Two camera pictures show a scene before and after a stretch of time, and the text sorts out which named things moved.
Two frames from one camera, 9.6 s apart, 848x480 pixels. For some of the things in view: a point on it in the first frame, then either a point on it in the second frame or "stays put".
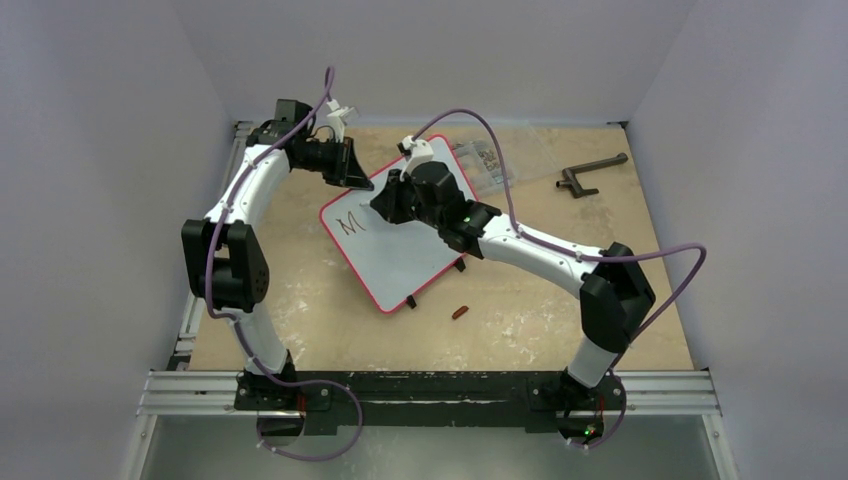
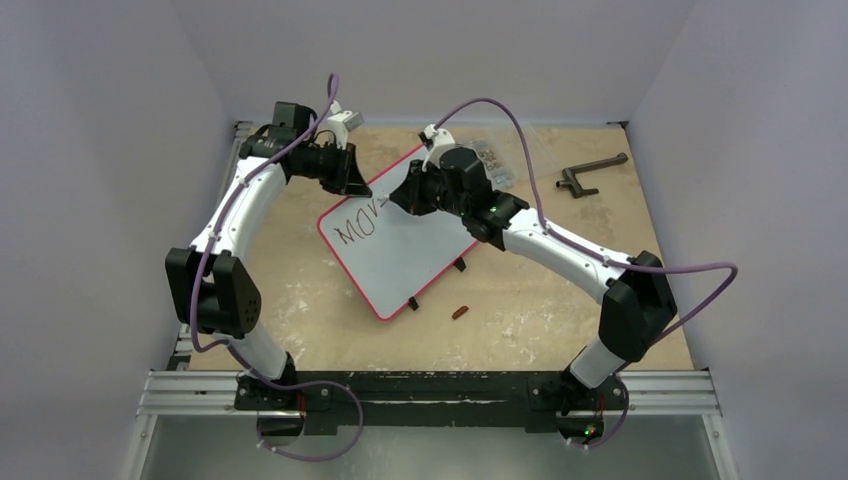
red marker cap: [459, 312] stays put
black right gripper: [395, 203] -> [419, 192]
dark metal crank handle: [572, 181] stays put
